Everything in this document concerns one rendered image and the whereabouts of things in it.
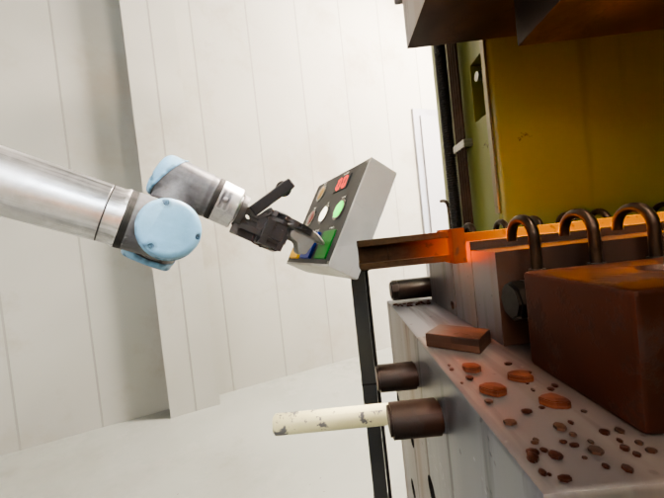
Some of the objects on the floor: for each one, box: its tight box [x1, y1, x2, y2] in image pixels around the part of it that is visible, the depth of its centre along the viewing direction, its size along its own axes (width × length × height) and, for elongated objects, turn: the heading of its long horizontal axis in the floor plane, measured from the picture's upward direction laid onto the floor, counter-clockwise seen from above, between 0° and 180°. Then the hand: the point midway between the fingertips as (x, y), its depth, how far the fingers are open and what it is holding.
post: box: [351, 272, 388, 498], centre depth 93 cm, size 4×4×108 cm
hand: (320, 238), depth 77 cm, fingers closed
